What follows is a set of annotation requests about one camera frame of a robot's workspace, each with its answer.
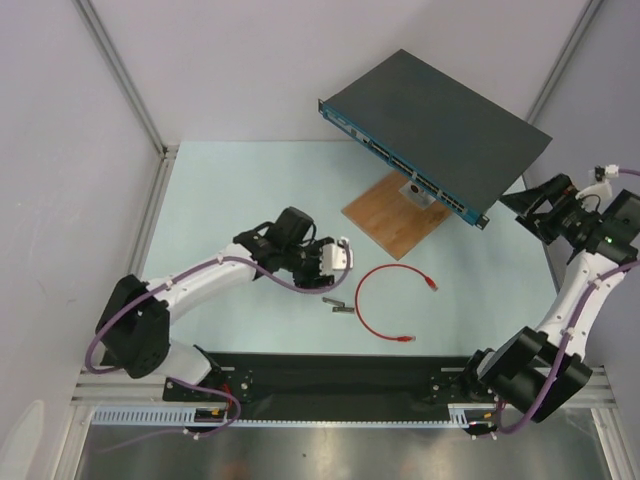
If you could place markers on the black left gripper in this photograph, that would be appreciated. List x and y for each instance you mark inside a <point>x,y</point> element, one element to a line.
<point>314,279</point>

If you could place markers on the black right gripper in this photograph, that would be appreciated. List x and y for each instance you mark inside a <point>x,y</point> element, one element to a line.
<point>543,213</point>

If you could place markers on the silver SFP module black end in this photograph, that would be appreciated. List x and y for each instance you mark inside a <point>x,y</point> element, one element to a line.
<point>333,302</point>

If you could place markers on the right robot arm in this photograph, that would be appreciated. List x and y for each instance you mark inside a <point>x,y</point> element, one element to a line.
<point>539,369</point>

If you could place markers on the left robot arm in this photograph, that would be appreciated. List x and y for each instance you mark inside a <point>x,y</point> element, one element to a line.
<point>135,325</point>

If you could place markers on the wooden base board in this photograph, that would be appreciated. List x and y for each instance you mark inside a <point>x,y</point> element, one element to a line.
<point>390,220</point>

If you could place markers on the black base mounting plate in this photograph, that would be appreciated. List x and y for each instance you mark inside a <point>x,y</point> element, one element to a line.
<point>345,388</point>

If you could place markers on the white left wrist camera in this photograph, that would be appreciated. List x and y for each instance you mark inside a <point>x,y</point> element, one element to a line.
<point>336,256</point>

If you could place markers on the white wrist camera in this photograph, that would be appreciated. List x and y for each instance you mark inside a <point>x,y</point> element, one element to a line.
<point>600,185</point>
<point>336,256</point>

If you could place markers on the blue network switch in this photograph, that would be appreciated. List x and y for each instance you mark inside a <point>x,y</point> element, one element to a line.
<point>458,146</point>

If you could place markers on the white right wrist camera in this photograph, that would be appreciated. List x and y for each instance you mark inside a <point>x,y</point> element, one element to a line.
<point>600,185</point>

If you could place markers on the metal stand bracket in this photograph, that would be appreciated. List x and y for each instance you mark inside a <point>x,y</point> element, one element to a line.
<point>418,196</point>

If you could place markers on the aluminium frame rail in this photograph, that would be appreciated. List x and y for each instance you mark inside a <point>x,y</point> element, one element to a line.
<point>117,388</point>

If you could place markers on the white slotted cable duct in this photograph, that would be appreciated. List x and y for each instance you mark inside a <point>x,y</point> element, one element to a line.
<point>159,416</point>

